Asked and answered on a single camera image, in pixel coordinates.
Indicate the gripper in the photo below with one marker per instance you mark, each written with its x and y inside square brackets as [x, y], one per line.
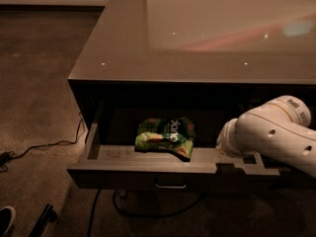
[226, 137]

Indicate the grey drawer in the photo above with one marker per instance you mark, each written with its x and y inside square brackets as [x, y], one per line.
[111, 162]

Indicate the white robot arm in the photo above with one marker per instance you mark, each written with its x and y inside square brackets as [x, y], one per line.
[278, 129]

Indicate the dark cabinet with glossy top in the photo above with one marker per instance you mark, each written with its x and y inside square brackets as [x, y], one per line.
[226, 55]

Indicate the green snack bag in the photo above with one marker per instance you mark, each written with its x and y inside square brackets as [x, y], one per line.
[175, 135]

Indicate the black metal stand piece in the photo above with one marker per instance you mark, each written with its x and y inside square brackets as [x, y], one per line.
[48, 215]

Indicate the shoe with white sole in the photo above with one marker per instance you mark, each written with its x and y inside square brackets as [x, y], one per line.
[7, 218]

